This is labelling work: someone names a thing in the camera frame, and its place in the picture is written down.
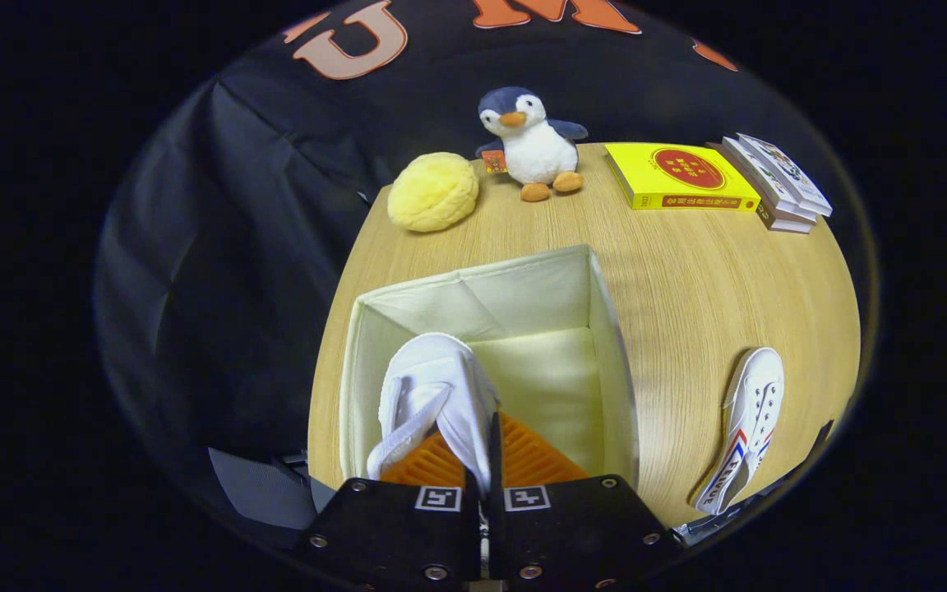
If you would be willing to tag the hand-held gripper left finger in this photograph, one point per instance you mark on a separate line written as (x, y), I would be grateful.
(399, 534)

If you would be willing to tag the yellow book with red circle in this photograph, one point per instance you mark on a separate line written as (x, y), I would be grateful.
(671, 168)

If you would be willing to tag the penguin plush toy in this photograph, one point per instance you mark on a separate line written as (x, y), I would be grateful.
(535, 152)

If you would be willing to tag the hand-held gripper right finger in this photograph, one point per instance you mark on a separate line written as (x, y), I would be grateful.
(572, 534)

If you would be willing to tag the beige fabric storage box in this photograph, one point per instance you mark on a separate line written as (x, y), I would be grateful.
(547, 370)

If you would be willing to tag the white canvas shoe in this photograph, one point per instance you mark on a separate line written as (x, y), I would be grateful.
(441, 370)
(757, 395)

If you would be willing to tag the yellow bun toy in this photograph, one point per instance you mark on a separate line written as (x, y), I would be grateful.
(432, 193)

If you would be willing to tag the white illustrated paperback book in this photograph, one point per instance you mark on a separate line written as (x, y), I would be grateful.
(757, 173)
(786, 168)

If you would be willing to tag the grey mesh panel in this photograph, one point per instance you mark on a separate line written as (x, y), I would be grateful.
(260, 489)

